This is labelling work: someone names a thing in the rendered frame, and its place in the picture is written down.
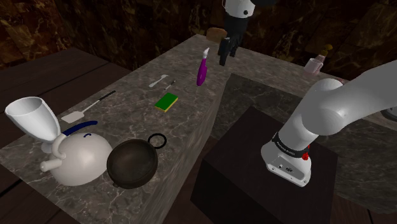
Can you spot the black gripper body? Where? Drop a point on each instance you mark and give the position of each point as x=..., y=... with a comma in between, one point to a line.
x=233, y=26

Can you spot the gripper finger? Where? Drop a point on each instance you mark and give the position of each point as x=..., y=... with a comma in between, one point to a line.
x=234, y=48
x=224, y=51

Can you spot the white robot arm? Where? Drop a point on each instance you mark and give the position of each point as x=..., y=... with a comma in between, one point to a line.
x=322, y=108

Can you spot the brown bread loaf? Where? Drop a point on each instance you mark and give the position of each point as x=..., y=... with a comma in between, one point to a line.
x=215, y=34

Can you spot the small black and silver pen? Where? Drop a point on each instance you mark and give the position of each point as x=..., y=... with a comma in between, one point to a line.
x=170, y=85

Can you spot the white spoon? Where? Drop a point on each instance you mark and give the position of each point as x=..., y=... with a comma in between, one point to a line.
x=156, y=82

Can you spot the green and yellow sponge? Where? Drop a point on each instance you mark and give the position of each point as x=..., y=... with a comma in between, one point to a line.
x=166, y=101

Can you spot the pink soap dispenser bottle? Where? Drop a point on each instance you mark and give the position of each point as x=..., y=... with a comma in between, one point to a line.
x=313, y=65

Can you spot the dark robot stand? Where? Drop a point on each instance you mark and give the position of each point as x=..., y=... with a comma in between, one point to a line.
x=248, y=173

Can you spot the dark round pan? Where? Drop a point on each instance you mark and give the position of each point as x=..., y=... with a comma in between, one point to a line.
x=131, y=164

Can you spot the white goblet vase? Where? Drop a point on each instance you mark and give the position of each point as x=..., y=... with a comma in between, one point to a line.
x=32, y=119

